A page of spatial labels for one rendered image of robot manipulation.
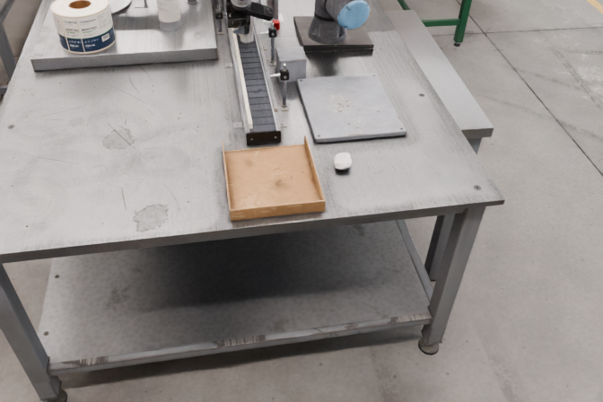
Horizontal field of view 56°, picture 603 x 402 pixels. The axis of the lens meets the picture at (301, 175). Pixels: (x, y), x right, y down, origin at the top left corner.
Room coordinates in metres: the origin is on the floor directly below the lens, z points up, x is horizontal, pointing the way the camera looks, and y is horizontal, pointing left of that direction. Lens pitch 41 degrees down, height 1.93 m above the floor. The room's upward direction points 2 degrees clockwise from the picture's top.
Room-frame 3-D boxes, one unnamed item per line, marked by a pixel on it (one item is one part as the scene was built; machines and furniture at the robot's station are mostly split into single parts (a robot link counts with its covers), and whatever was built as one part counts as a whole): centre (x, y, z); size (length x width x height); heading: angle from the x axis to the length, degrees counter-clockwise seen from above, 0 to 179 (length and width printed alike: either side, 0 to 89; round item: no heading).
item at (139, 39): (2.25, 0.74, 0.86); 0.80 x 0.67 x 0.05; 11
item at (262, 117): (2.21, 0.28, 0.86); 1.65 x 0.08 x 0.04; 11
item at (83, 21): (1.95, 0.83, 0.95); 0.20 x 0.20 x 0.14
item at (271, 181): (1.24, 0.09, 0.85); 0.30 x 0.26 x 0.04; 11
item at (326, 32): (2.08, -0.09, 0.91); 0.15 x 0.15 x 0.10
